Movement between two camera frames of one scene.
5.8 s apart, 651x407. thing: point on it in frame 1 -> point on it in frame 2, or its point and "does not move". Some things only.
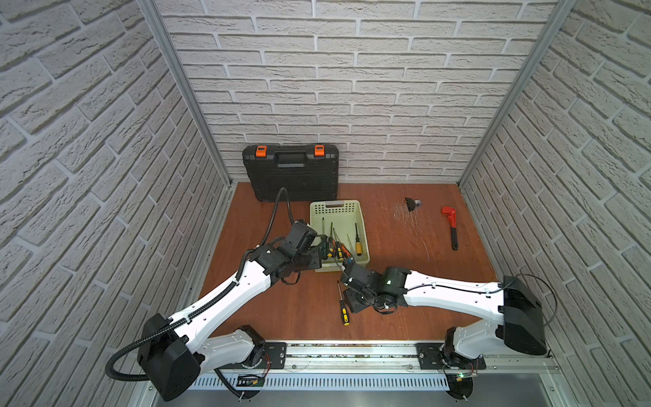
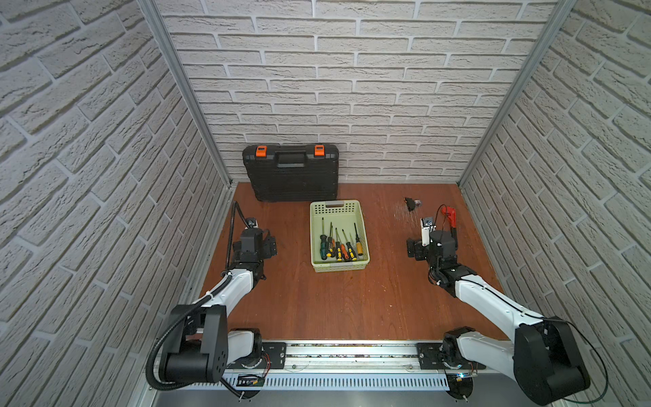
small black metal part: (412, 203) does not move
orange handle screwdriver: (351, 244) -> (344, 251)
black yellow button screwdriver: (344, 309) -> (349, 247)
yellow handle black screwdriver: (358, 243) does not move
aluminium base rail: (375, 373) does not move
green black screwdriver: (325, 243) does not move
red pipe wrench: (451, 214) does not move
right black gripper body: (357, 302) -> (423, 253)
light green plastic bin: (343, 220) does not move
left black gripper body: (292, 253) -> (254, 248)
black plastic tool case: (308, 171) does not move
